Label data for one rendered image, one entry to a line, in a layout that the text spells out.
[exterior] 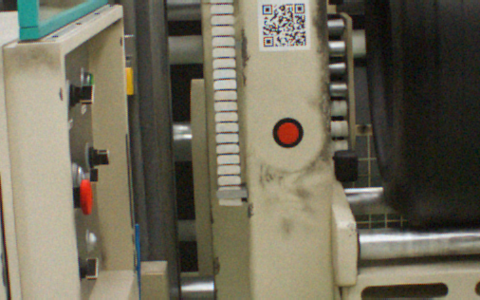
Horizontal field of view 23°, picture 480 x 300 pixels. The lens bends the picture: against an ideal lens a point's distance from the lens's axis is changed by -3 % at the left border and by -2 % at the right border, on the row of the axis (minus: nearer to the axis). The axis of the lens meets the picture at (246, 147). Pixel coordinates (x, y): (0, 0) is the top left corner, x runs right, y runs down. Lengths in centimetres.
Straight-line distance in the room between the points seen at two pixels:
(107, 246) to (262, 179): 27
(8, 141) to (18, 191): 5
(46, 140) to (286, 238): 76
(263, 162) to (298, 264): 17
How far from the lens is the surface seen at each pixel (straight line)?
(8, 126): 110
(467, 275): 173
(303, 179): 177
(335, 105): 217
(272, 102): 175
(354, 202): 199
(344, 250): 168
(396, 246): 173
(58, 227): 111
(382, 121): 199
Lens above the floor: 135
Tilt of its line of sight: 10 degrees down
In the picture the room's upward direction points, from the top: 2 degrees counter-clockwise
